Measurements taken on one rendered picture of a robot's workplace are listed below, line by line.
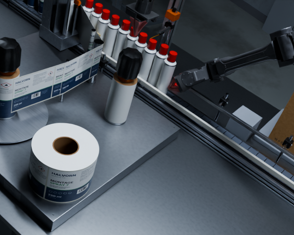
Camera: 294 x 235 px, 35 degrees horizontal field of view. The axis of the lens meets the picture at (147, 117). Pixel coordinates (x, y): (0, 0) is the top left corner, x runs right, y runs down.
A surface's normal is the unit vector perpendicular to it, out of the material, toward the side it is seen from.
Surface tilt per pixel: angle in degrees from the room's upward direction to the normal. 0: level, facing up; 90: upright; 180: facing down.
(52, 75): 90
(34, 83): 90
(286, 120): 90
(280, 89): 0
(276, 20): 90
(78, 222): 0
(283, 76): 0
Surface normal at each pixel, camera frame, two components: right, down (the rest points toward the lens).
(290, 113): -0.52, 0.44
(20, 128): 0.24, -0.74
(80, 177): 0.60, 0.62
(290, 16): -0.74, 0.27
